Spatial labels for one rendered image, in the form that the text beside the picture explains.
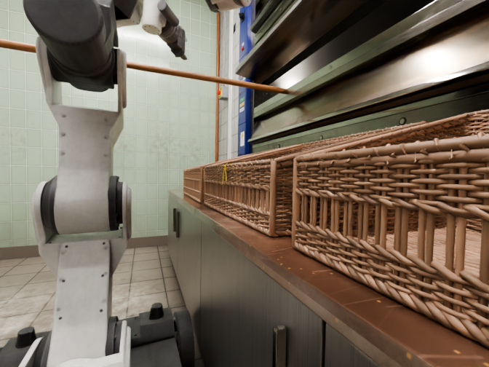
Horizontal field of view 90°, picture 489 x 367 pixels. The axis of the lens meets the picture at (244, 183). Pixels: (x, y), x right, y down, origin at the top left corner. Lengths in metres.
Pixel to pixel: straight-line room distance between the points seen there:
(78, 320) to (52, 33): 0.56
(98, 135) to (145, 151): 1.82
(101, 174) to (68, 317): 0.32
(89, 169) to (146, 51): 2.16
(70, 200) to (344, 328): 0.58
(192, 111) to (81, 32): 2.10
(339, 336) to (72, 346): 0.56
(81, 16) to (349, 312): 0.59
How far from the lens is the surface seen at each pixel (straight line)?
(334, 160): 0.34
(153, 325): 0.96
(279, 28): 1.36
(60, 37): 0.57
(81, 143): 0.70
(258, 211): 0.53
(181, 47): 1.20
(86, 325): 0.71
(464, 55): 0.85
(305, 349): 0.36
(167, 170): 2.51
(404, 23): 1.00
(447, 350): 0.25
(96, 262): 0.70
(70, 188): 0.67
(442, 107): 0.85
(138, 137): 2.52
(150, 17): 1.05
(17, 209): 2.68
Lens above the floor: 0.70
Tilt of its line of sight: 2 degrees down
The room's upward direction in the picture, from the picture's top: 1 degrees clockwise
